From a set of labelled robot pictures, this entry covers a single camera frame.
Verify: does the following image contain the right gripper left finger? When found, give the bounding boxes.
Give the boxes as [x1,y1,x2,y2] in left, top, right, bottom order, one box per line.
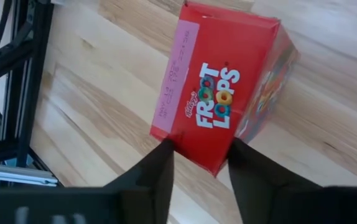
[103,139,175,224]

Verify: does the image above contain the red Froot Loops cereal box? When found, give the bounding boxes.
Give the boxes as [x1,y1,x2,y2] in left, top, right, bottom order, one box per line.
[149,1,301,177]

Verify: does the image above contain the black aluminium frame rails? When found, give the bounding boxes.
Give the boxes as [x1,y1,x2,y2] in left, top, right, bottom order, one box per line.
[0,0,57,187]

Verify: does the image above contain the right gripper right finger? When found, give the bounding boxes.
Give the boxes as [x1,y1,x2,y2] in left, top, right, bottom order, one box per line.
[228,138,357,224]

